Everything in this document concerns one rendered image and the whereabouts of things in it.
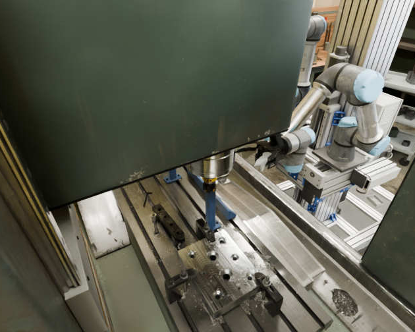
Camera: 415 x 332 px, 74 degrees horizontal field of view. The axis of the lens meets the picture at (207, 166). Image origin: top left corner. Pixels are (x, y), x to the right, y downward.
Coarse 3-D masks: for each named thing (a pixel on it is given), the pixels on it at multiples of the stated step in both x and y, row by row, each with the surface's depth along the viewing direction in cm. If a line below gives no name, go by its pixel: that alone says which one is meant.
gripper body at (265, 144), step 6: (282, 138) 106; (264, 144) 103; (270, 144) 103; (276, 144) 103; (288, 144) 105; (258, 150) 104; (264, 150) 102; (270, 150) 100; (282, 150) 107; (288, 150) 106; (258, 156) 106; (276, 156) 103; (282, 156) 108; (270, 162) 104; (276, 162) 105; (270, 168) 104
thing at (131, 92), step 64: (0, 0) 36; (64, 0) 39; (128, 0) 43; (192, 0) 48; (256, 0) 54; (0, 64) 39; (64, 64) 43; (128, 64) 48; (192, 64) 54; (256, 64) 62; (64, 128) 48; (128, 128) 54; (192, 128) 62; (256, 128) 73; (64, 192) 54
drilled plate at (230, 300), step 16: (208, 240) 118; (224, 240) 119; (192, 256) 114; (208, 256) 113; (224, 256) 111; (240, 256) 111; (208, 272) 106; (224, 272) 107; (224, 288) 100; (240, 288) 100; (256, 288) 101; (208, 304) 96; (224, 304) 96
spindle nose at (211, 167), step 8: (224, 152) 78; (232, 152) 81; (200, 160) 79; (208, 160) 78; (216, 160) 79; (224, 160) 80; (232, 160) 83; (192, 168) 82; (200, 168) 80; (208, 168) 80; (216, 168) 80; (224, 168) 81; (232, 168) 86; (200, 176) 82; (208, 176) 82; (216, 176) 82
